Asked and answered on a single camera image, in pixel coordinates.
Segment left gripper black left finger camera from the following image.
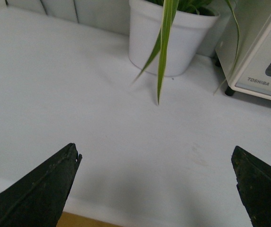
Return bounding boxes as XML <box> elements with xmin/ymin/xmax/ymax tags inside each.
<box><xmin>0</xmin><ymin>143</ymin><xmax>82</xmax><ymax>227</ymax></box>

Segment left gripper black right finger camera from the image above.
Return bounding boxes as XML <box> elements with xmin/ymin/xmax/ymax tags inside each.
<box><xmin>231</xmin><ymin>146</ymin><xmax>271</xmax><ymax>227</ymax></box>

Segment white Toshiba toaster oven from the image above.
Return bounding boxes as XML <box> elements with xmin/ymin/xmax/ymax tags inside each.
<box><xmin>216</xmin><ymin>0</ymin><xmax>271</xmax><ymax>100</ymax></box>

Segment white plant pot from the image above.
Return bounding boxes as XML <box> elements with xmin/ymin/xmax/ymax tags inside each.
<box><xmin>129</xmin><ymin>0</ymin><xmax>220</xmax><ymax>76</ymax></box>

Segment green striped plant leaves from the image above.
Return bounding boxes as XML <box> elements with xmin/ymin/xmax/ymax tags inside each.
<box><xmin>139</xmin><ymin>0</ymin><xmax>238</xmax><ymax>101</ymax></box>

